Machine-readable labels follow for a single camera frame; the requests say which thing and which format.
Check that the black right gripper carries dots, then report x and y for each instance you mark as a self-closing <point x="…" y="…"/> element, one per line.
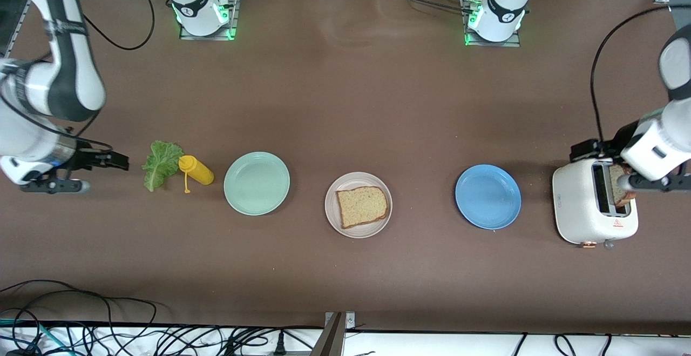
<point x="85" y="158"/>

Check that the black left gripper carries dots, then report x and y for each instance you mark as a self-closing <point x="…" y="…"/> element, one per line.
<point x="609" y="147"/>

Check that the green lettuce leaf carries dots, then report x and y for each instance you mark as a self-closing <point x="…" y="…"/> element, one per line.
<point x="159" y="164"/>

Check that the yellow squeeze bottle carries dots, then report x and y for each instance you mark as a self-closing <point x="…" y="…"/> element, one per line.
<point x="198" y="171"/>

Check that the light bread slice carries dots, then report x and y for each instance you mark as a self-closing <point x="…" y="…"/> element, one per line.
<point x="361" y="207"/>

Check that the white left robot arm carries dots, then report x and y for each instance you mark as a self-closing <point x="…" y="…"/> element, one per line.
<point x="664" y="140"/>

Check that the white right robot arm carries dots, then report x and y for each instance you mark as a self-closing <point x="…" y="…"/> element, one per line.
<point x="38" y="88"/>

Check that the blue plate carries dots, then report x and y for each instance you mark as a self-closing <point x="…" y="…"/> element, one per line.
<point x="488" y="196"/>

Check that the mint green plate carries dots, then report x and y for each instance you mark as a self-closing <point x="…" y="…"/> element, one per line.
<point x="256" y="183"/>

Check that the beige plate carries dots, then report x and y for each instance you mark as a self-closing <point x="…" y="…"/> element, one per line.
<point x="359" y="232"/>

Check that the dark crust bread slice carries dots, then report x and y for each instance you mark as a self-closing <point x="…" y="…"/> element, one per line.
<point x="615" y="196"/>

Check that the white toaster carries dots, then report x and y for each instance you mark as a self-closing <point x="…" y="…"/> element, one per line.
<point x="575" y="205"/>

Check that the black power plug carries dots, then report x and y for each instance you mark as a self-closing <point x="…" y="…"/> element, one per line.
<point x="280" y="345"/>

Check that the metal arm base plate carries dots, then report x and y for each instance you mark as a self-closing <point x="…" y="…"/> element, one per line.
<point x="233" y="21"/>
<point x="515" y="44"/>

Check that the grey metal post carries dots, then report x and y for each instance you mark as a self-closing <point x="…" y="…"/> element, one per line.
<point x="330" y="340"/>

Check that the small metal bracket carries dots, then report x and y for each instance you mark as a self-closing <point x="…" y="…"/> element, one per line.
<point x="350" y="321"/>

